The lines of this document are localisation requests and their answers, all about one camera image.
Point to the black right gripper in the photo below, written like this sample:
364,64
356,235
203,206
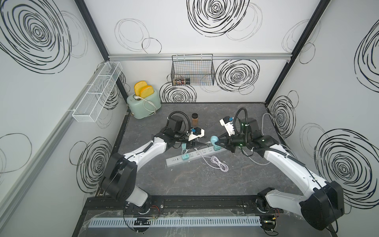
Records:
228,143

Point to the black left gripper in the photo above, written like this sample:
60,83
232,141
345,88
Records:
196,144

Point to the teal charger with black cable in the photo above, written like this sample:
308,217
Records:
217,148

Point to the light blue earbud case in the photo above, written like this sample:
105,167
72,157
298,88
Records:
214,140

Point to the white power strip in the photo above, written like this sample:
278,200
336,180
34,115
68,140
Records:
192,156

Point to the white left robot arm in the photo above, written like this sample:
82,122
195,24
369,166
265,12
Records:
119,176

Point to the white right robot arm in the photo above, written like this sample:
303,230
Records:
320,203

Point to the brown spice bottle black lid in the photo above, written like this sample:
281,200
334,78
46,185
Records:
194,117

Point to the mint green toaster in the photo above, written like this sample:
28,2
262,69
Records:
142,108

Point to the front yellow toast slice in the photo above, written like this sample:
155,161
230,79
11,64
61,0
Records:
146,91

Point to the yellow toast slice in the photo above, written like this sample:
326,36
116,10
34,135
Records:
146,91
138,87

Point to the rear yellow toast slice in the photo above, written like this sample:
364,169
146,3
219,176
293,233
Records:
138,87

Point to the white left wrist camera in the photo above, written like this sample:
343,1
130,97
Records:
196,132

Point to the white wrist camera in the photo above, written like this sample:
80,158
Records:
227,123
196,132

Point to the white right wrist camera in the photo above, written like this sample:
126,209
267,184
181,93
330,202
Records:
227,123

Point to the black wire wall basket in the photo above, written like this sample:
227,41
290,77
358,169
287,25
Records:
192,70

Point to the white slotted cable duct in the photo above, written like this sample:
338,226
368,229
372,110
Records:
216,221

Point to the white wire wall shelf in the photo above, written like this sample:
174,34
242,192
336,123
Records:
100,87

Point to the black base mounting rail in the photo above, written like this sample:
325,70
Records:
161,204

